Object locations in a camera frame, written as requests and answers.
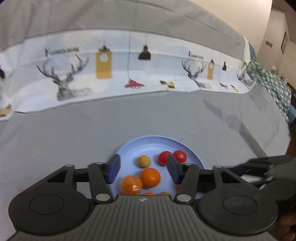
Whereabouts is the red cherry tomato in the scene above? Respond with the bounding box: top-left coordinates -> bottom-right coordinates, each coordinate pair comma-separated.
158,151 -> 172,166
173,150 -> 187,163

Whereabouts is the plastic orange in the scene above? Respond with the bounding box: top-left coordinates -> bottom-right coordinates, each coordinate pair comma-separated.
120,175 -> 143,195

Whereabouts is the bare orange mandarin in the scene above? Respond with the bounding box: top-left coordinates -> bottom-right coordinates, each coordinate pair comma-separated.
140,168 -> 161,189

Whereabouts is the yellow longan with stem dimple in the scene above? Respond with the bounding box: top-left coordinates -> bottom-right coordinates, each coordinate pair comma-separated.
137,155 -> 151,168

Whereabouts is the yellow longan fruit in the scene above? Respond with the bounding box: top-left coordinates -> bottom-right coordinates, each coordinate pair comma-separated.
158,191 -> 172,197

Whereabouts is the blue round plate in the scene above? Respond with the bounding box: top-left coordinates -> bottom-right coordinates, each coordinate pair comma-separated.
109,136 -> 205,196

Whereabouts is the grey couch cover cloth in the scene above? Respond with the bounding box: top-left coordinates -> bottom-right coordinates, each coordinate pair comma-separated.
1,1 -> 290,240

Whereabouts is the green checkered cloth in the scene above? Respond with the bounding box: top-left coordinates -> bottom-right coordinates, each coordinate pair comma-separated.
246,58 -> 292,123

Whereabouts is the white deer print cloth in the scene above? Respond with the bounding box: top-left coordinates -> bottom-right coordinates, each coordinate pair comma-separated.
1,30 -> 255,121

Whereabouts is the wall switch plate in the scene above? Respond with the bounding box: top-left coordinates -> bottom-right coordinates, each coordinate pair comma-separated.
265,41 -> 273,48

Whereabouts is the dark framed wall picture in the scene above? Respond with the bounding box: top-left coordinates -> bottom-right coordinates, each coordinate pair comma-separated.
280,32 -> 288,54

